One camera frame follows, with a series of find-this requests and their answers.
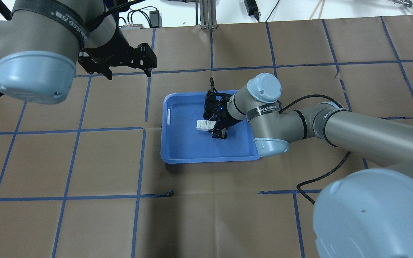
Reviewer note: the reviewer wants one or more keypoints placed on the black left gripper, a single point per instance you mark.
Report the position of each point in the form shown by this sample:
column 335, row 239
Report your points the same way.
column 117, row 44

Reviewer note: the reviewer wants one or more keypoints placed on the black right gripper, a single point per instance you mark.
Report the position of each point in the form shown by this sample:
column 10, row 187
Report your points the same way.
column 227, row 120

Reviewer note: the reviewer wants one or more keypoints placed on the white toy block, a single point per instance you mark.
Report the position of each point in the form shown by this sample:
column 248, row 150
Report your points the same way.
column 201, row 125
column 210, row 125

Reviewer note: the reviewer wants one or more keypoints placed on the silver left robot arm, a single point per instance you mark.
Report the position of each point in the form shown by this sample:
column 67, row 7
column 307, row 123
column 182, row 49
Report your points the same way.
column 43, row 40

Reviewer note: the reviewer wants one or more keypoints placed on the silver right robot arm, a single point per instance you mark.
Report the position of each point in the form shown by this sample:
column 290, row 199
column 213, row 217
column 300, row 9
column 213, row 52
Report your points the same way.
column 368, row 214

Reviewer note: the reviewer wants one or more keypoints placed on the blue plastic tray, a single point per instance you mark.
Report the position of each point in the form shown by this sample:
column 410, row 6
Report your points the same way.
column 182, row 143

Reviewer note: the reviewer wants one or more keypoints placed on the black power adapter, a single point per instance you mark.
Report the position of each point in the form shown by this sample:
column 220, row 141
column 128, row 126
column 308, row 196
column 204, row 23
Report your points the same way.
column 155, row 19

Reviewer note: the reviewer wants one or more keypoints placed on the brown paper table cover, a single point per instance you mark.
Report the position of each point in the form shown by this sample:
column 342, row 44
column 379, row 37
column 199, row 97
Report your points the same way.
column 118, row 170

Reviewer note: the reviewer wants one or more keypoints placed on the aluminium frame post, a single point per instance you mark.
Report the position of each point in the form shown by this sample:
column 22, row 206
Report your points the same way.
column 207, row 14

